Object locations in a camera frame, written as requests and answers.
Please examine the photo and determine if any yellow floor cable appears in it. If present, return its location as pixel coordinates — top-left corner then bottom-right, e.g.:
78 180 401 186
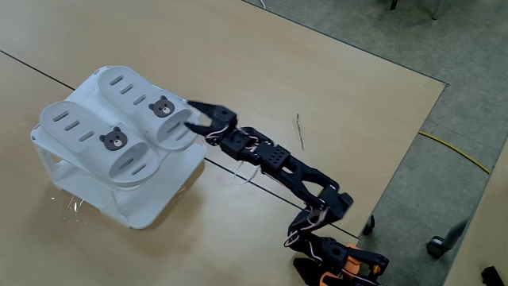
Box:
418 130 492 175

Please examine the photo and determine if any black object on floor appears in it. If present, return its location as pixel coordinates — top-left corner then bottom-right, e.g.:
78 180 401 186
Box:
480 265 506 286

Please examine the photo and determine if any black table caster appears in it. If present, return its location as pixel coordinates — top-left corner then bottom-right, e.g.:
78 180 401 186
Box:
361 214 376 235

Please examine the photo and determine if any clear tape piece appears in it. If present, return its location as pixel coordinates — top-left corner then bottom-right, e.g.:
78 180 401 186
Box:
49 193 86 215

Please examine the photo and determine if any white bear slipper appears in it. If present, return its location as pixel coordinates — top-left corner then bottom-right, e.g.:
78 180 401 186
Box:
39 100 160 187
97 65 204 153

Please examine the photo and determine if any grey leg with caster wheel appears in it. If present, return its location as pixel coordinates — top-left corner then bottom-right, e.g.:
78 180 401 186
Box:
426 217 470 259

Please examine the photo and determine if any thin silver strip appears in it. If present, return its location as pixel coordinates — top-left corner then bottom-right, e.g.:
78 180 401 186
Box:
294 113 306 153

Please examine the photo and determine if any grey metal furniture leg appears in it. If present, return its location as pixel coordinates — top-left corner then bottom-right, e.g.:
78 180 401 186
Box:
431 0 448 21

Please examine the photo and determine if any white plastic shelf box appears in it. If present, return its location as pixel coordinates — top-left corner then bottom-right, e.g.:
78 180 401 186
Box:
30 65 207 230

